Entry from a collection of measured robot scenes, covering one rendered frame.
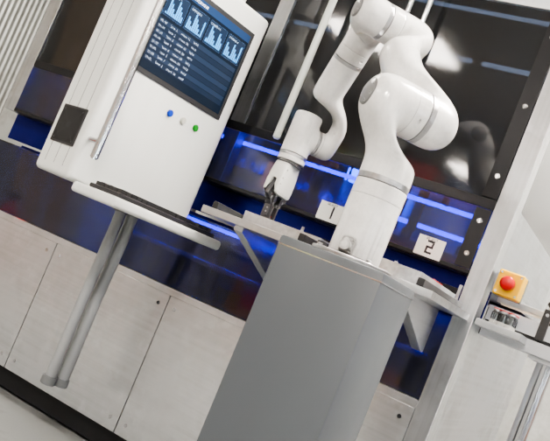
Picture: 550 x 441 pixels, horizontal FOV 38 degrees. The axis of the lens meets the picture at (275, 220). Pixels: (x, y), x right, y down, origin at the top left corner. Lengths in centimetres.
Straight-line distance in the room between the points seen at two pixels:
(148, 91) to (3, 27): 430
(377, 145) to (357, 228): 19
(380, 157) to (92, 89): 98
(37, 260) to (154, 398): 74
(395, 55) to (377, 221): 44
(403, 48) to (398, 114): 26
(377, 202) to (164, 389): 121
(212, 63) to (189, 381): 102
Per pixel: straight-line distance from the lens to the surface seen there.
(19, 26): 679
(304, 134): 236
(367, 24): 211
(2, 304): 319
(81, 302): 264
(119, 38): 241
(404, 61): 195
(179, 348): 268
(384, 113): 175
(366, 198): 175
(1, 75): 676
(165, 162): 254
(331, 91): 232
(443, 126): 182
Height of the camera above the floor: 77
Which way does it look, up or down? 4 degrees up
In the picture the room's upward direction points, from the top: 22 degrees clockwise
